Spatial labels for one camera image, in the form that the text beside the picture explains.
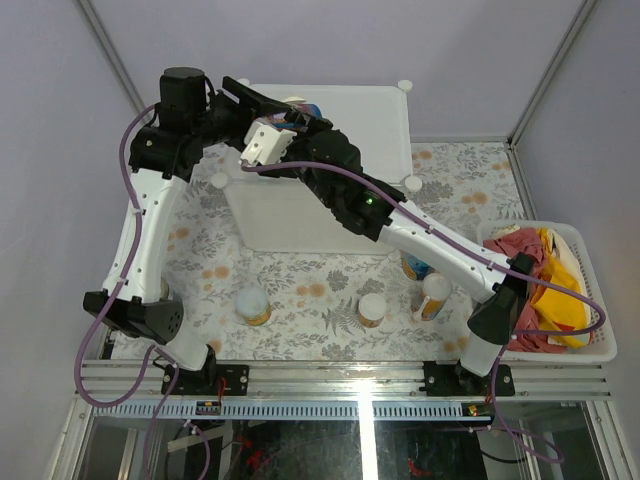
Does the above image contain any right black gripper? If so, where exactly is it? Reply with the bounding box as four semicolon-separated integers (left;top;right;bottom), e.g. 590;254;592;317
256;106;338;209

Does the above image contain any orange tall can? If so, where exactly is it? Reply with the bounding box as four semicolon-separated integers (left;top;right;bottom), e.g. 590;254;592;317
266;96;323;130

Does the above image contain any white plastic cube cabinet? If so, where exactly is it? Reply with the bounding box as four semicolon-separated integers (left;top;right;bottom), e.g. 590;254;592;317
222;84;413;255

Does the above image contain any short orange can white lid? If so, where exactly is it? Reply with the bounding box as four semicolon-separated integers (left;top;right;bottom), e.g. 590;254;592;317
358;293;388;328

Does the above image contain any tall can with spoon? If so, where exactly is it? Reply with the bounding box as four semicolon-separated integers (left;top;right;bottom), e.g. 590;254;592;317
412;272;453;321

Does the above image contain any blue can silver top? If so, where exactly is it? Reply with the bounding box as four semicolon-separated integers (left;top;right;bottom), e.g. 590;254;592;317
160;278;173;301

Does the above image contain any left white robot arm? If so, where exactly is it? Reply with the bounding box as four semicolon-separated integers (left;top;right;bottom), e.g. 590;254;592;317
83;67;296;395

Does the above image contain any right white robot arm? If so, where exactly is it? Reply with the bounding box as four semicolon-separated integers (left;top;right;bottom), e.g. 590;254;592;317
281;114;533;395

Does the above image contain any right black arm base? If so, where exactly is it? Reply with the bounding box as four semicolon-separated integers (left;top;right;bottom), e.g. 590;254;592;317
419;361;516;397

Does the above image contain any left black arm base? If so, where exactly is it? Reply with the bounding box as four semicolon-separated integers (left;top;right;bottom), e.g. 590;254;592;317
161;345;250;397

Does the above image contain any blue can with clear lid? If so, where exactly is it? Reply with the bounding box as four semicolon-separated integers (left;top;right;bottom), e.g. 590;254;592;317
402;253;435;281

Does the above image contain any wide orange can white lid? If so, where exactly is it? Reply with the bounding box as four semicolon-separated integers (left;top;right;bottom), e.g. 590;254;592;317
235;286;272;326

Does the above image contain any red cloth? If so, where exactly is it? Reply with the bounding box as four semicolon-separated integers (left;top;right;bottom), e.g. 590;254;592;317
483;225;555;353

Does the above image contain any white laundry basket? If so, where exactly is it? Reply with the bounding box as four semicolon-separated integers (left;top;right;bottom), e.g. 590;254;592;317
476;219;617;365

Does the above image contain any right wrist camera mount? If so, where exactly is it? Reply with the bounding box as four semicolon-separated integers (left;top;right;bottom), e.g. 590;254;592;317
239;119;297;167

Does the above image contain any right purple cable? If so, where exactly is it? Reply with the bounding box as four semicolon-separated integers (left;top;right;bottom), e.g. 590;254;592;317
240;162;607;464

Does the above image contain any white slotted cable duct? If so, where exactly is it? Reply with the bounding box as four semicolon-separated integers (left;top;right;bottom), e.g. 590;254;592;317
94;398;493;422

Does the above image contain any aluminium rail frame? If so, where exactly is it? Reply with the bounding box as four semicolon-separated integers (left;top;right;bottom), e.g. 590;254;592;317
81;360;612;402

